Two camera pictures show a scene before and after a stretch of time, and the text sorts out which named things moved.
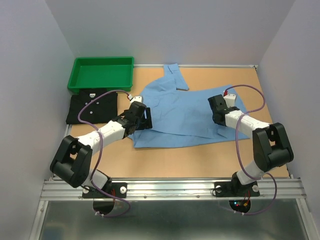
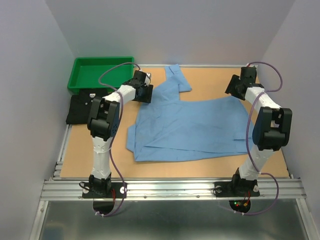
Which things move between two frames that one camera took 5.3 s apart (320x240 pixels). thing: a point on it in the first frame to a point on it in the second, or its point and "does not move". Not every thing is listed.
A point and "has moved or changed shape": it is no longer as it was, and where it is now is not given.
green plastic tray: (115, 73) does not move
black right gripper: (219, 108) to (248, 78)
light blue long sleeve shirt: (180, 117) has moved or changed shape
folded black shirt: (102, 110) does not move
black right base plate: (235, 189) does not move
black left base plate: (112, 187) does not move
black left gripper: (148, 124) to (147, 98)
